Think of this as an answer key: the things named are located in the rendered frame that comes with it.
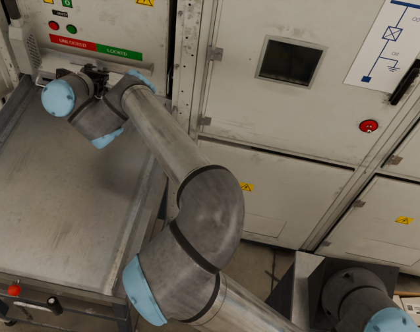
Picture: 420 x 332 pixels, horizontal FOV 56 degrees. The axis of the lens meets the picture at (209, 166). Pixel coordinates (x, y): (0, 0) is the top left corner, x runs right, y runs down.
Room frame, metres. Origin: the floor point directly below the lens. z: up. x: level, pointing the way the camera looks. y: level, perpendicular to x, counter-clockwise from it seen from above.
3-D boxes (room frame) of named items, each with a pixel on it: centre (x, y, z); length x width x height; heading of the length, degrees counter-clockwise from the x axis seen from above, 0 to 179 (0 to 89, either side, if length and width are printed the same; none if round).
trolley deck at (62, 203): (0.67, 0.46, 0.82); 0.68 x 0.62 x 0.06; 179
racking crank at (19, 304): (0.31, 0.45, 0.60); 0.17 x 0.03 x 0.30; 89
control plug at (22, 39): (0.99, 0.66, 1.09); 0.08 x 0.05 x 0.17; 179
